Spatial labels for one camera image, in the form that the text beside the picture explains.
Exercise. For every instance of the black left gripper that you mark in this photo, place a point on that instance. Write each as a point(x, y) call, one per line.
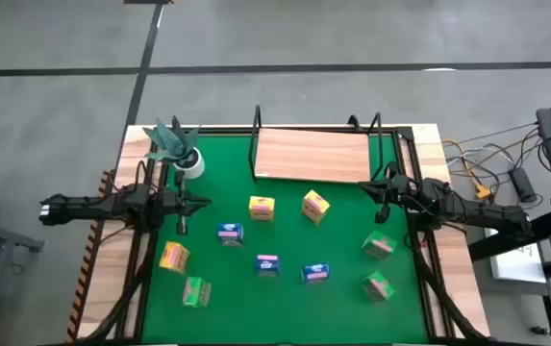
point(169, 202)

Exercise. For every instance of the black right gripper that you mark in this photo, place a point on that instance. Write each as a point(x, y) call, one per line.
point(400, 192)

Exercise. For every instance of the blue Frosted Flakes cereal box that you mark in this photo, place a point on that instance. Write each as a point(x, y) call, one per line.
point(316, 272)
point(231, 234)
point(267, 264)

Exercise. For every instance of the green Apple Jacks cereal box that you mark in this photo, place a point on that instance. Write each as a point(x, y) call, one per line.
point(379, 244)
point(196, 291)
point(378, 286)

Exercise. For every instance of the yellow Corn Pops cereal box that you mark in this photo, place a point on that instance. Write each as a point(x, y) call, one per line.
point(174, 257)
point(315, 206)
point(261, 208)

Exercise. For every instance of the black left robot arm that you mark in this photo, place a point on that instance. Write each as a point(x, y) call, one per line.
point(87, 206)

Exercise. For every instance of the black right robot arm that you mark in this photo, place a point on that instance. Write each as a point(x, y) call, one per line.
point(477, 211)

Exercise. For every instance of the potted snake plant white pot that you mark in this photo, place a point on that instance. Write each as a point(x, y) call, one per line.
point(171, 141)

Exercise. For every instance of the orange black hazard tape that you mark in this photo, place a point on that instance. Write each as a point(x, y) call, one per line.
point(85, 269)

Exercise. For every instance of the black desk beam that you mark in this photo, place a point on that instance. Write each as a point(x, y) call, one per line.
point(496, 245)

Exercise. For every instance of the green table mat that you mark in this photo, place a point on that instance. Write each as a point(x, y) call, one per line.
point(280, 307)

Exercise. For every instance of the black power brick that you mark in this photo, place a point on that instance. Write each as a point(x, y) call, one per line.
point(522, 184)

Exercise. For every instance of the white paper sheet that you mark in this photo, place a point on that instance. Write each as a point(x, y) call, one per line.
point(515, 264)

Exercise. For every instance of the grey computer desk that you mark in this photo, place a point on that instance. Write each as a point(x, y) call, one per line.
point(515, 289)

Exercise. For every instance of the wooden shelf black metal frame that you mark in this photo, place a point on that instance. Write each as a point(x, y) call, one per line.
point(313, 154)

